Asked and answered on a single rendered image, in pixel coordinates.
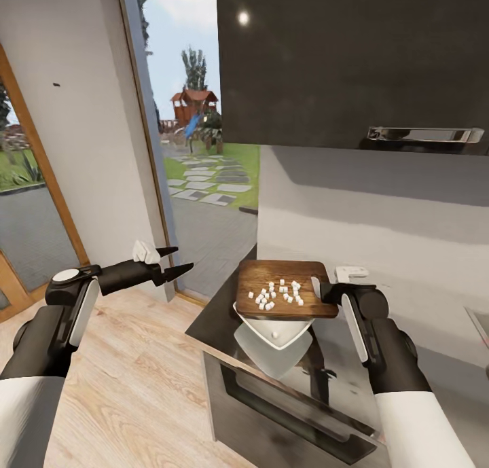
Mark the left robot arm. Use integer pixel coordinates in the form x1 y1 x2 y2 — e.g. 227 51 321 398
0 240 194 468

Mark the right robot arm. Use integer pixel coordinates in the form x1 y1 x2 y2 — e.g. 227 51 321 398
320 266 475 468

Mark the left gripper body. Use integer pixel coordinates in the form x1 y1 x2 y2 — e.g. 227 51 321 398
117 259 163 289

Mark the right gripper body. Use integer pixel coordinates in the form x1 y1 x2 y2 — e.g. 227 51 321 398
320 283 347 304

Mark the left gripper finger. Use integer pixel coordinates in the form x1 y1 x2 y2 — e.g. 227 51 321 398
162 263 194 284
156 247 178 258

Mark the cutting board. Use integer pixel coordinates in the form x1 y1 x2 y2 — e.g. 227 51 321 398
234 259 339 319

